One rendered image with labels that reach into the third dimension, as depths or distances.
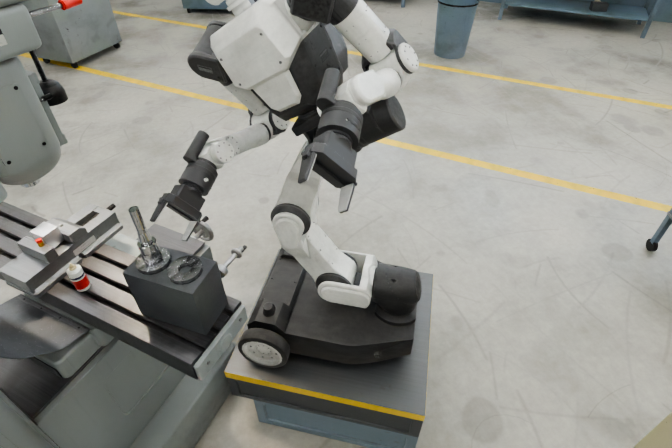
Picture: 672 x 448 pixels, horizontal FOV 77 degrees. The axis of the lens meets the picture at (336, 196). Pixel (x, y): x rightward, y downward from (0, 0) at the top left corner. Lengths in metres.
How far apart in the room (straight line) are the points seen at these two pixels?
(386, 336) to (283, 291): 0.45
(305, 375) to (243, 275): 1.03
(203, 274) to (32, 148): 0.52
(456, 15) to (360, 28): 4.38
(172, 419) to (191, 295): 0.96
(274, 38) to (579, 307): 2.27
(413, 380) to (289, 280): 0.63
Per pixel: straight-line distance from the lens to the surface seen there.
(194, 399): 2.07
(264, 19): 1.09
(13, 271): 1.63
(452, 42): 5.56
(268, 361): 1.81
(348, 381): 1.79
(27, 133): 1.28
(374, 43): 1.11
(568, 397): 2.46
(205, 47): 1.34
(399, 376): 1.81
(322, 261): 1.60
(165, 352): 1.32
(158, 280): 1.22
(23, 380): 1.71
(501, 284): 2.74
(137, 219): 1.16
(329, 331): 1.70
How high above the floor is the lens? 1.99
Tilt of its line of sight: 39 degrees down
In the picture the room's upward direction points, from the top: straight up
